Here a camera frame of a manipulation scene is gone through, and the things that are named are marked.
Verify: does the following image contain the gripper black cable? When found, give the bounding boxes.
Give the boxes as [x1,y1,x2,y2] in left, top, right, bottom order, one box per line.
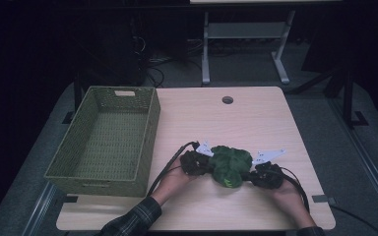
[146,141,201,198]
[280,166,310,212]

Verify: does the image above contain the metal floor rail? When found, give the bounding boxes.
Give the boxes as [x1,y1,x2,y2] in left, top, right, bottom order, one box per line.
[23,181,57,236]
[331,97,378,227]

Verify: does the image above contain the tangle of floor cables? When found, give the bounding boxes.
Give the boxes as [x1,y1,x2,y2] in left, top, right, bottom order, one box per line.
[146,55,173,88]

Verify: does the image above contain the green fleece garment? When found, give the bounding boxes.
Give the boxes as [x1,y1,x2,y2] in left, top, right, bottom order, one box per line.
[208,145,254,189]

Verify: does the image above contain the person's right hand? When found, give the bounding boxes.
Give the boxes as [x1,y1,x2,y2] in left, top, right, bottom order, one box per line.
[269,178,308,214]

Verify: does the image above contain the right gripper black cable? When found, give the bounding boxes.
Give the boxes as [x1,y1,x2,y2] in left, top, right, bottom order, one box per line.
[280,166,310,212]

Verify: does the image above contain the black metal stand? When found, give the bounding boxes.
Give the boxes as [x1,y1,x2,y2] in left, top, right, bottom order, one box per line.
[341,68,369,129]

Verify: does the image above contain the white metal desk frame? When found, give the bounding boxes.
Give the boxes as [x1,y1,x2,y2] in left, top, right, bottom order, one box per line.
[201,9,296,87]

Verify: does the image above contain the person's left hand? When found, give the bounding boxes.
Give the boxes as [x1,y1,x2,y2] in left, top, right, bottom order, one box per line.
[151,156,199,206]

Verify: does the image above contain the green woven basket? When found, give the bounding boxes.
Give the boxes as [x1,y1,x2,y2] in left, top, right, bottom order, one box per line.
[43,86,161,198]

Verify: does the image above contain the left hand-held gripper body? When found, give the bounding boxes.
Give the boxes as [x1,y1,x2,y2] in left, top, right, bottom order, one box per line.
[179,141,215,177]

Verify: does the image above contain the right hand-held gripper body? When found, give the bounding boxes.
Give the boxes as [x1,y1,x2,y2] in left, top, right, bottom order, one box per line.
[249,148,287,190]

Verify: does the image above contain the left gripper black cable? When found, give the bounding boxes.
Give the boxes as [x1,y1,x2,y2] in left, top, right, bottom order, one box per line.
[146,141,201,198]

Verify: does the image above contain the thin black floor cable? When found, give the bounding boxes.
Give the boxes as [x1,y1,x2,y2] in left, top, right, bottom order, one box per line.
[329,205,378,236]

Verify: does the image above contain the grey tape piece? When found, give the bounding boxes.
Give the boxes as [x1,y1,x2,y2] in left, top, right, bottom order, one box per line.
[311,195,337,205]

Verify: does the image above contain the dark computer tower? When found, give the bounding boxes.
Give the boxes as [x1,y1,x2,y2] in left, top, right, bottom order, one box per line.
[78,13,147,88]

